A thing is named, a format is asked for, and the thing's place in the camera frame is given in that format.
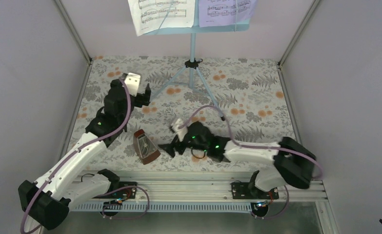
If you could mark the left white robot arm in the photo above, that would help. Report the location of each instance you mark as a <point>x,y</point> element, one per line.
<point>47,201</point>

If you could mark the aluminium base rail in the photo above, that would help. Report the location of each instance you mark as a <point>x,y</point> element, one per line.
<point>165,186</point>

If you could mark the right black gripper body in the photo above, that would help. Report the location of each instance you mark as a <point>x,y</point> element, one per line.
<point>179,146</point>

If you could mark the perforated cable tray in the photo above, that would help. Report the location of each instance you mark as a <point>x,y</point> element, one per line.
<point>187,207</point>

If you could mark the white sheet music page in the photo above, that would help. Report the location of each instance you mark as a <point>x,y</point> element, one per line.
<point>151,15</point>

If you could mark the clear plastic metronome cover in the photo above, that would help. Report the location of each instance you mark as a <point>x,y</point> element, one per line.
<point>146,146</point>

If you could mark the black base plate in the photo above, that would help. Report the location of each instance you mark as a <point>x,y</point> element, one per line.
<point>127,193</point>
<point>245,191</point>

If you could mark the brown wooden metronome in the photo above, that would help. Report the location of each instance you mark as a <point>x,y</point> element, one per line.
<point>148,159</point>

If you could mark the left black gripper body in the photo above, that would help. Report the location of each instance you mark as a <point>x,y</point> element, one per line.
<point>139,99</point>

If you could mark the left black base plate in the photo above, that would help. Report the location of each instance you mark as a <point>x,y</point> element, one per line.
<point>127,193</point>

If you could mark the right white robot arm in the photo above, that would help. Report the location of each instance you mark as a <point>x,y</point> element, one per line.
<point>288,162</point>

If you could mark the light blue music stand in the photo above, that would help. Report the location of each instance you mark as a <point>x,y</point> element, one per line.
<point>190,74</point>

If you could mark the lavender sheet music page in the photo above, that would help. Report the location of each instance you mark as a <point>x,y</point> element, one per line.
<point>225,12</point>

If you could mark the floral patterned table mat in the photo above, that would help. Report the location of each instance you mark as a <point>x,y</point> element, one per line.
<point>248,91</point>

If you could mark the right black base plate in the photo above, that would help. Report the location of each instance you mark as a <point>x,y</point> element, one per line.
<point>245,191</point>

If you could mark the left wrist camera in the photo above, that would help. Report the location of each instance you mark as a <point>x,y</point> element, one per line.
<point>132,82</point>

